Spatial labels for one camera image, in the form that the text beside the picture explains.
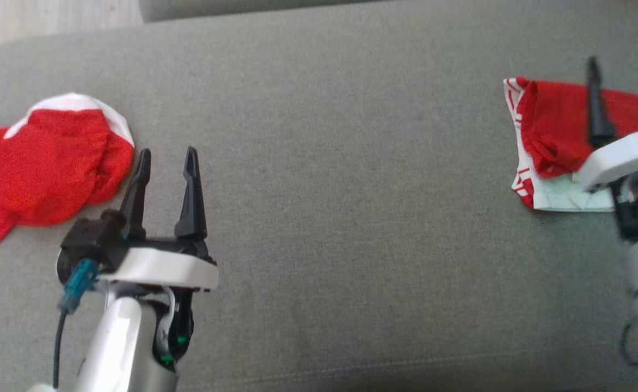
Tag red shorts with white band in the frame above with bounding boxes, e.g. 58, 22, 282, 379
0, 93, 136, 257

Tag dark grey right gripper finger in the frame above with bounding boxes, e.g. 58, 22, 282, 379
585, 56, 617, 149

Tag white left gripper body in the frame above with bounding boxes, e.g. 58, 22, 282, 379
99, 238, 220, 293

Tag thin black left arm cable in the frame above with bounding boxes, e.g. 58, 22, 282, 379
52, 309, 69, 389

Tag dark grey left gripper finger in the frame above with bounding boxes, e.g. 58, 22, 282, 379
174, 146, 210, 239
120, 148, 152, 241

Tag grey fabric sofa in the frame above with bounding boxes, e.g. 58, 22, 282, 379
0, 0, 638, 392

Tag teal left camera connector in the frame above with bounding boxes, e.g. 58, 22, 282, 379
60, 258, 100, 315

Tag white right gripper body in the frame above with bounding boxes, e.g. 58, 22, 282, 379
577, 129, 638, 192

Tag grey sofa seat cushion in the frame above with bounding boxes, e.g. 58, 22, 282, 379
138, 0, 385, 23

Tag red garment with striped trim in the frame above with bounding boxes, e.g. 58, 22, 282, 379
503, 76, 638, 212

